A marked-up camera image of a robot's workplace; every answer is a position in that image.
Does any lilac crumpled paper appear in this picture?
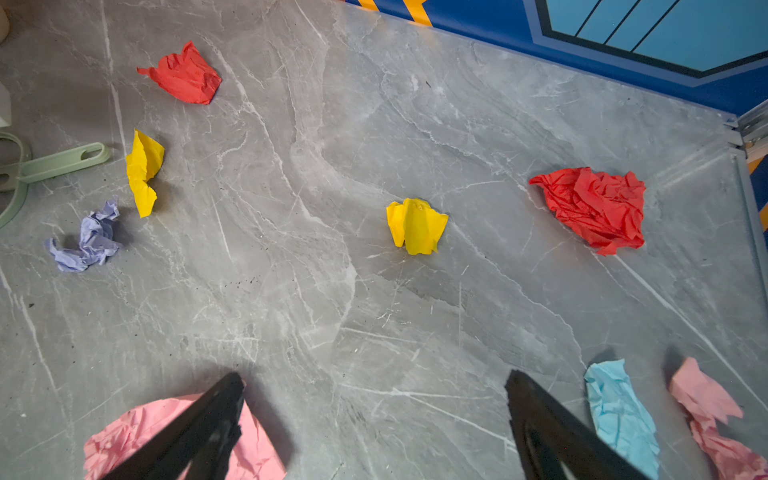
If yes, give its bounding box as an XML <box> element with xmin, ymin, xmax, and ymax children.
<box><xmin>45</xmin><ymin>198</ymin><xmax>123</xmax><ymax>273</ymax></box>

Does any aluminium corner post right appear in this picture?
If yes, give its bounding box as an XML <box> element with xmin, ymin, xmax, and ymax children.
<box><xmin>736</xmin><ymin>100</ymin><xmax>768</xmax><ymax>164</ymax></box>

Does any light blue paper strip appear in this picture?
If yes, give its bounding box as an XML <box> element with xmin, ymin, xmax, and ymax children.
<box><xmin>584</xmin><ymin>359</ymin><xmax>660</xmax><ymax>479</ymax></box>

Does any small red crumpled paper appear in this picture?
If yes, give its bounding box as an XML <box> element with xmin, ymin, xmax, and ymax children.
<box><xmin>137</xmin><ymin>41</ymin><xmax>222</xmax><ymax>105</ymax></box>

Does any green hand brush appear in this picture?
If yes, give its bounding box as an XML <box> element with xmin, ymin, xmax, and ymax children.
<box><xmin>1</xmin><ymin>132</ymin><xmax>112</xmax><ymax>228</ymax></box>

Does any small pink crumpled paper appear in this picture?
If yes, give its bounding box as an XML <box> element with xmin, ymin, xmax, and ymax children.
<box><xmin>669</xmin><ymin>357</ymin><xmax>767</xmax><ymax>479</ymax></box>

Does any yellow crumpled paper ball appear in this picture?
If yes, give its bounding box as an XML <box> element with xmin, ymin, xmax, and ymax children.
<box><xmin>386</xmin><ymin>198</ymin><xmax>449</xmax><ymax>255</ymax></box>

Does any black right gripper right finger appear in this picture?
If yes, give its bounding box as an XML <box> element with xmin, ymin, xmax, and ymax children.
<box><xmin>506</xmin><ymin>370</ymin><xmax>645</xmax><ymax>480</ymax></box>

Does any large red crumpled paper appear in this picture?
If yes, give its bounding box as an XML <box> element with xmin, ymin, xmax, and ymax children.
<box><xmin>529</xmin><ymin>167</ymin><xmax>646</xmax><ymax>256</ymax></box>

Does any yellow folded paper scrap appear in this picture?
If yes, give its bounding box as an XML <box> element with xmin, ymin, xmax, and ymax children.
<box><xmin>126</xmin><ymin>129</ymin><xmax>165</xmax><ymax>218</ymax></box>

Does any large pink crumpled paper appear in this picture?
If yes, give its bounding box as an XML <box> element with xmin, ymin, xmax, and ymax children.
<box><xmin>84</xmin><ymin>394</ymin><xmax>286</xmax><ymax>480</ymax></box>

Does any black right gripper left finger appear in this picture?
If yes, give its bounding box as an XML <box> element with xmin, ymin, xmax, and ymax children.
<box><xmin>105</xmin><ymin>372</ymin><xmax>245</xmax><ymax>479</ymax></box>

